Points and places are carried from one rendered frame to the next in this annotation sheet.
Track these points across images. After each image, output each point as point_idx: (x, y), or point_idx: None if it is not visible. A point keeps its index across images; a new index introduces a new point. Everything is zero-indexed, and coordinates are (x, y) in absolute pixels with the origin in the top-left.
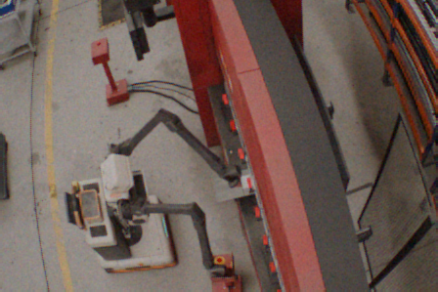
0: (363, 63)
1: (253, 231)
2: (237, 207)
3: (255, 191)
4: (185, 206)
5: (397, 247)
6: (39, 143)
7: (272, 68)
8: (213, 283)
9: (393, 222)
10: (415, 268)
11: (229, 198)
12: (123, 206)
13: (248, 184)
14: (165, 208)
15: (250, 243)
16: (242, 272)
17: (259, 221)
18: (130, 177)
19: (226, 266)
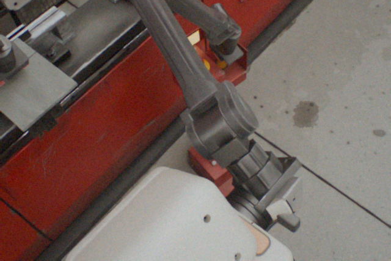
0: None
1: (106, 33)
2: (68, 254)
3: None
4: None
5: (46, 5)
6: None
7: None
8: (228, 189)
9: (9, 29)
10: None
11: (56, 70)
12: (260, 176)
13: None
14: (172, 24)
15: (132, 24)
16: (180, 165)
17: (79, 38)
18: (143, 184)
19: (201, 52)
